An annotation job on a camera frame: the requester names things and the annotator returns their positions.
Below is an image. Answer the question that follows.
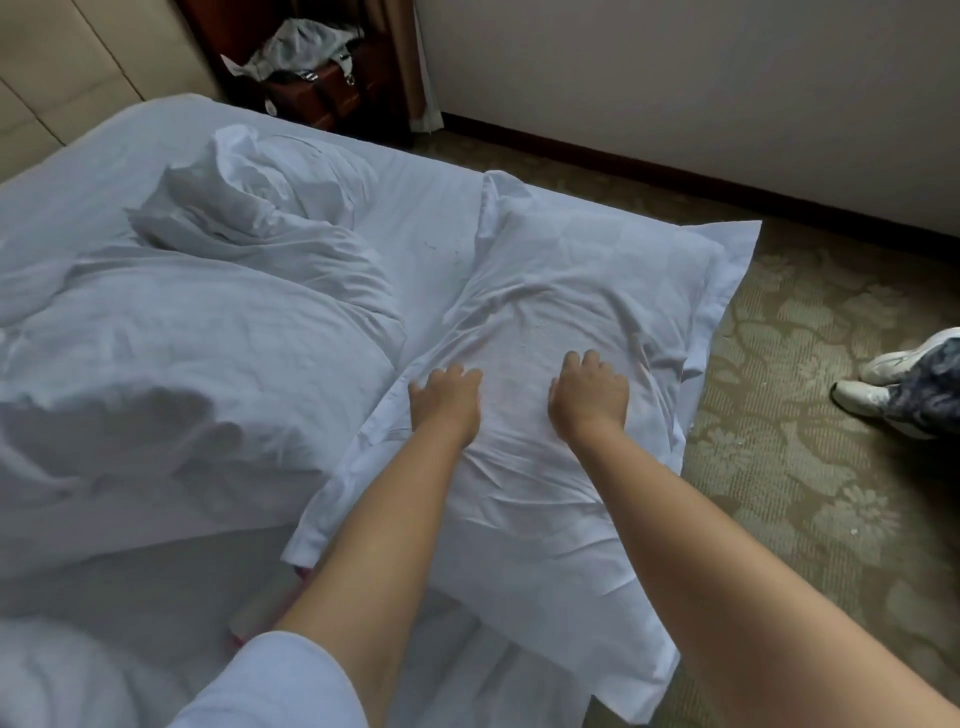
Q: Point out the brown curtain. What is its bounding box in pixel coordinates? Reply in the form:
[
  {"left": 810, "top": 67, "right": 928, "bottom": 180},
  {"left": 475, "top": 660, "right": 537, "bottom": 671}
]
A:
[{"left": 357, "top": 0, "right": 446, "bottom": 135}]

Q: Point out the beige padded headboard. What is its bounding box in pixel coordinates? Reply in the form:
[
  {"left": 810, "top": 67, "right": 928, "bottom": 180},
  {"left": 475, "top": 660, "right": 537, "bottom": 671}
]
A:
[{"left": 0, "top": 0, "right": 227, "bottom": 185}]

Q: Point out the person's left hand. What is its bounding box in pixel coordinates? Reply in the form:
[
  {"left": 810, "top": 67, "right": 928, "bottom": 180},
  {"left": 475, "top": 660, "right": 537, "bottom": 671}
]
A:
[{"left": 408, "top": 363, "right": 485, "bottom": 449}]

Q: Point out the white pillow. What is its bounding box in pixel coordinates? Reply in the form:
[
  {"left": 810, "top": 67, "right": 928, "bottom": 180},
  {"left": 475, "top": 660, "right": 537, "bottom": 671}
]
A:
[{"left": 282, "top": 169, "right": 764, "bottom": 725}]

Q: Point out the person's right hand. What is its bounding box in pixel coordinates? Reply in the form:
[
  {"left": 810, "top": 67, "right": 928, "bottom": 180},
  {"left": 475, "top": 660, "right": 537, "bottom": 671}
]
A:
[{"left": 547, "top": 349, "right": 632, "bottom": 449}]

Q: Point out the dark wooden nightstand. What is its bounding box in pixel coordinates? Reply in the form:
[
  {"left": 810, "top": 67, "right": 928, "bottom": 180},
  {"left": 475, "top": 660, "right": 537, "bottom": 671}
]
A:
[{"left": 177, "top": 0, "right": 410, "bottom": 140}]

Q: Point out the person's left forearm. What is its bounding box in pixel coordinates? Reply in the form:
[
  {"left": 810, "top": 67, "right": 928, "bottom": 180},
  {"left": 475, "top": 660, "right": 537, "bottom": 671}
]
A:
[{"left": 274, "top": 424, "right": 473, "bottom": 728}]

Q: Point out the person's right forearm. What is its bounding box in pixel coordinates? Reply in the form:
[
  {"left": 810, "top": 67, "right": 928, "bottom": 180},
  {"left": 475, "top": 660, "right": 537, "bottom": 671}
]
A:
[{"left": 574, "top": 423, "right": 960, "bottom": 728}]

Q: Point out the white duvet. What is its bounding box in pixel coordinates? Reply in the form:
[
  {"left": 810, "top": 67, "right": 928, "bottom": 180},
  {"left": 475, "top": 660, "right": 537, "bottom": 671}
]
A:
[{"left": 0, "top": 123, "right": 410, "bottom": 579}]

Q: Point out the person's white shirt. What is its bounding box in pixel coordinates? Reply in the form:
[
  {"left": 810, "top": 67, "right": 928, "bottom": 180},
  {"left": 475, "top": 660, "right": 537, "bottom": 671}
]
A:
[{"left": 168, "top": 630, "right": 371, "bottom": 728}]

